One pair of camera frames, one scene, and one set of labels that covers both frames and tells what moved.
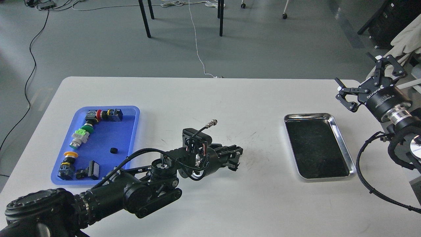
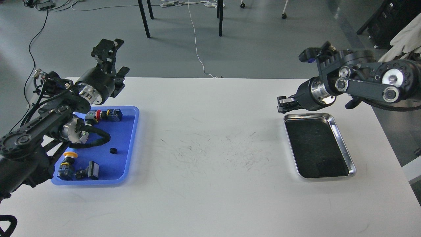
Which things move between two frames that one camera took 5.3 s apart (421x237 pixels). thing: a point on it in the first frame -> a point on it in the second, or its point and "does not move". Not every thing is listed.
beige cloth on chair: x=408 y=42 does not move
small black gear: x=113 y=150 does not move
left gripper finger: x=229 y=148 -> x=105 y=51
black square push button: x=92 y=171 does not move
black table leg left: x=144 y=16 does not move
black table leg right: x=220 y=14 does not move
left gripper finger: x=233 y=163 -> x=118 y=80
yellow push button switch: x=67 y=170 does not move
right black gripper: x=379 y=93 -> x=310 y=96
